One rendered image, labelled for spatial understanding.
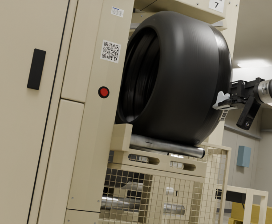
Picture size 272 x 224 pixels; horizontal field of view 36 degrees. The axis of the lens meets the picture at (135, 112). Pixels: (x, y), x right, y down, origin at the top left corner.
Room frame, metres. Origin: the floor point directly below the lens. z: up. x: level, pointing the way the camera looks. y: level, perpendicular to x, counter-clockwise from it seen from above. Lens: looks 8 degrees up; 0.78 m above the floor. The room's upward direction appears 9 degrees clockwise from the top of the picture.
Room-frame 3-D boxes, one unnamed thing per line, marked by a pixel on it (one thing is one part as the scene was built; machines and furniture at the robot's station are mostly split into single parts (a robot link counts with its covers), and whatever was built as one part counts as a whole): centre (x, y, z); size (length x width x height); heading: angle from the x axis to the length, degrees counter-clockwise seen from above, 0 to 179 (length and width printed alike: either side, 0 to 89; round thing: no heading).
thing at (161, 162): (1.59, -0.13, 0.84); 0.36 x 0.09 x 0.06; 114
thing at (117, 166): (1.72, -0.07, 0.80); 0.37 x 0.36 x 0.02; 24
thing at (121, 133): (1.65, 0.09, 0.90); 0.40 x 0.03 x 0.10; 24
